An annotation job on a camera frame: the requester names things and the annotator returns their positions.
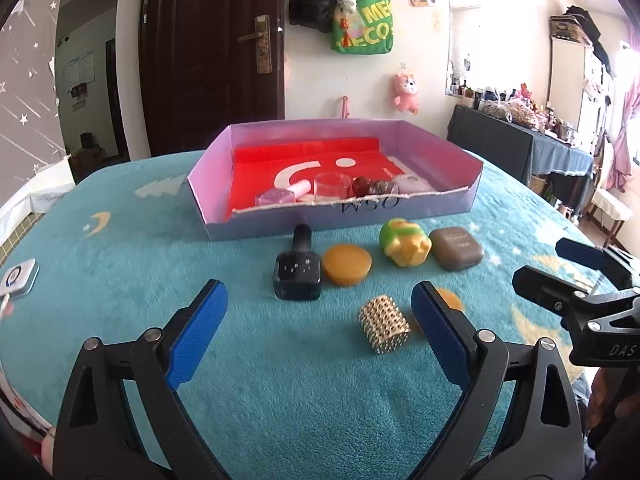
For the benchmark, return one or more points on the white plush keychain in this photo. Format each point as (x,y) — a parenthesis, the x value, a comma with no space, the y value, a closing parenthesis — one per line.
(347,6)

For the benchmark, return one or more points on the green yellow toy figure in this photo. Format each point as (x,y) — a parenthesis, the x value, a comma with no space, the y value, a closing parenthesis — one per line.
(404,242)

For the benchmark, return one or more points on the brass door handle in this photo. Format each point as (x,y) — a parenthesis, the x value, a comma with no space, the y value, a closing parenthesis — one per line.
(262,43)

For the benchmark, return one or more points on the pink plush toy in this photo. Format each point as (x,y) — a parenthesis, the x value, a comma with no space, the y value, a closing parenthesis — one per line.
(406,97)

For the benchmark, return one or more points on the orange round soap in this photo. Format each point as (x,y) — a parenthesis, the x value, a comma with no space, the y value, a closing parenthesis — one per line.
(346,264)

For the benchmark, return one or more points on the orange ball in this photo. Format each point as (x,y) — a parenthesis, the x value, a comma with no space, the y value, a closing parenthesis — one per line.
(452,300)

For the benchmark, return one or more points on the clear plastic cup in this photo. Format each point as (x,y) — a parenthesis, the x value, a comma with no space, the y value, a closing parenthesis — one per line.
(331,185)

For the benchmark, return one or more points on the green tote bag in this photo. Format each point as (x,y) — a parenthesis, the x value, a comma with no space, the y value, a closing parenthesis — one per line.
(368,31)

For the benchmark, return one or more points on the purple cardboard box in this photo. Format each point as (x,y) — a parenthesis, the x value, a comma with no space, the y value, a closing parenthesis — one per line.
(454,175)

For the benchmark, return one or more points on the pink white round device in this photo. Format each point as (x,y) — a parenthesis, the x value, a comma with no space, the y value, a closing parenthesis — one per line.
(410,184)

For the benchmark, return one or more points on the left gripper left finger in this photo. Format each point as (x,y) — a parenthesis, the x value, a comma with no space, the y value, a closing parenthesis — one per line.
(96,436)

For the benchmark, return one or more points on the dark red glossy ball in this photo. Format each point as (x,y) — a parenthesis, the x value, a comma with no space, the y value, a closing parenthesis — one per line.
(361,187)

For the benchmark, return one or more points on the dark covered side table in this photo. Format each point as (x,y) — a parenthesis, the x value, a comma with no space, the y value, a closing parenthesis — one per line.
(518,151)

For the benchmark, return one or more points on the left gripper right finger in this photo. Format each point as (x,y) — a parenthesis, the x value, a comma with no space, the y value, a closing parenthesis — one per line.
(516,418)

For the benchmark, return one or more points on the gold studded cylinder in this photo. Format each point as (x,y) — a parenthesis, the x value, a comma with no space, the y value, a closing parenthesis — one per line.
(384,325)

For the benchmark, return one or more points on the pink nail polish bottle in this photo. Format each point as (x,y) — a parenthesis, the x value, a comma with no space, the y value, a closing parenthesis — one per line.
(288,195)

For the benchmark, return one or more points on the dark brown door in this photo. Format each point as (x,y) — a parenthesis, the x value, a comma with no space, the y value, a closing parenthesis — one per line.
(197,79)

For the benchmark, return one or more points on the brown earbud case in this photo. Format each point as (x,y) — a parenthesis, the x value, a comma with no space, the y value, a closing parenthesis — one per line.
(455,249)

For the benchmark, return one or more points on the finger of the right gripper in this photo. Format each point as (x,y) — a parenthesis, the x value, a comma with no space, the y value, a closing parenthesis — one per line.
(617,265)
(547,291)

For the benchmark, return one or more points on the pink stick on wall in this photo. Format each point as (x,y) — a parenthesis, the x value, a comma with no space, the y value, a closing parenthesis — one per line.
(345,113)

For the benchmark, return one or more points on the small white timer device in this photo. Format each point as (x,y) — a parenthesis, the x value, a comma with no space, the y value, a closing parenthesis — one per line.
(18,280)

